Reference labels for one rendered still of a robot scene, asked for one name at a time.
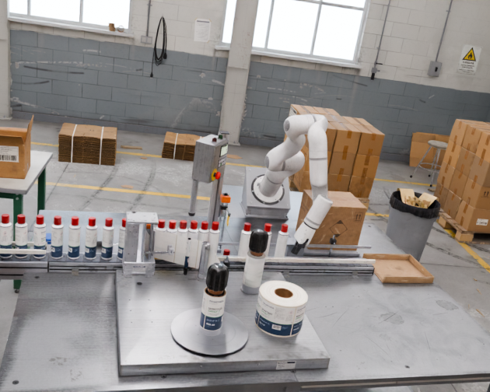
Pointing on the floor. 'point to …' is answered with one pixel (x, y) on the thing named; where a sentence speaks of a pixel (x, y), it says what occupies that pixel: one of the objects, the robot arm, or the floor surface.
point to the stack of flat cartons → (87, 144)
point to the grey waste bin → (409, 231)
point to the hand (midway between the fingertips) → (295, 250)
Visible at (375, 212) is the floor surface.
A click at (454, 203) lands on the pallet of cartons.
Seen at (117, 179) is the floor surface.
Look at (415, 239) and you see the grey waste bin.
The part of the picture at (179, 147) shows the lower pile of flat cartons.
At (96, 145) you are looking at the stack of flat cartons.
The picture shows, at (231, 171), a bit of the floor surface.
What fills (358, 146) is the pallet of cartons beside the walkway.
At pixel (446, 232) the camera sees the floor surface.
